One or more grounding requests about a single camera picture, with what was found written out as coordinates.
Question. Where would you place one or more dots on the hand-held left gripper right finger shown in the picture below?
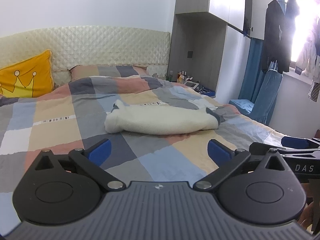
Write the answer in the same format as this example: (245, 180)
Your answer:
(220, 151)

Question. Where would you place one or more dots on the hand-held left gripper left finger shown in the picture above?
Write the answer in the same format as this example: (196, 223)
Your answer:
(100, 150)

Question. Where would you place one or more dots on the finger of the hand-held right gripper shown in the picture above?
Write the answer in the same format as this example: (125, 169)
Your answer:
(295, 142)
(260, 148)

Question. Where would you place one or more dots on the white striped knit sweater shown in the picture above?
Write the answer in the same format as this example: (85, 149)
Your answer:
(162, 120)

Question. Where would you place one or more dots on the person's right hand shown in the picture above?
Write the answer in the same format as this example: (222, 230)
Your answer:
(311, 215)

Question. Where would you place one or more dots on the plaid patchwork duvet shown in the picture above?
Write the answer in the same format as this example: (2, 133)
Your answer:
(57, 135)

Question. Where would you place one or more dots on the blue covered chair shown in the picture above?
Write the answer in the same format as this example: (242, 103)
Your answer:
(265, 97)

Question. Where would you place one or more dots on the striped hanging garment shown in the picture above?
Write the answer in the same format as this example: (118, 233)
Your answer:
(315, 91)

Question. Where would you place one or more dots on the white tablet device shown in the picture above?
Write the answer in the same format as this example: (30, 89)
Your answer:
(192, 85)

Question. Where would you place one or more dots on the plaid pillow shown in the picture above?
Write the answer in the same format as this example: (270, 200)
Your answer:
(107, 71)

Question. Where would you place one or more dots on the small cosmetic bottle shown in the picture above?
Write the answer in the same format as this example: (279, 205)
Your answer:
(186, 76)

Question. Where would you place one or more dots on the yellow bottle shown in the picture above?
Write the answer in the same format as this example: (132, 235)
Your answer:
(179, 78)

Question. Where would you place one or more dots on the green bottle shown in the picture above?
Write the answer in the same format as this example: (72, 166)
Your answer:
(171, 76)

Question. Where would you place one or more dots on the white hanging garment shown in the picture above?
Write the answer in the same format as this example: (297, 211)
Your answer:
(310, 52)

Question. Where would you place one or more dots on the cream floral pillow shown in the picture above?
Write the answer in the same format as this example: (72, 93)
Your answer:
(157, 71)

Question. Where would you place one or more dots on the yellow crown pillow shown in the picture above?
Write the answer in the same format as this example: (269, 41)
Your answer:
(42, 62)

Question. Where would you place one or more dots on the cream quilted headboard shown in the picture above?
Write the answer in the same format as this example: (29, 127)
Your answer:
(100, 45)

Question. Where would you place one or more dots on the black hanging jacket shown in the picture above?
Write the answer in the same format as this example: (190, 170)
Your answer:
(275, 37)

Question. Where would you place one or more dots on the dark blue hanging garment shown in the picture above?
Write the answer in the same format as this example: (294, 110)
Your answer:
(292, 5)

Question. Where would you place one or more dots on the dark wall switch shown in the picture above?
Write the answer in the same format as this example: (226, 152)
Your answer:
(190, 54)

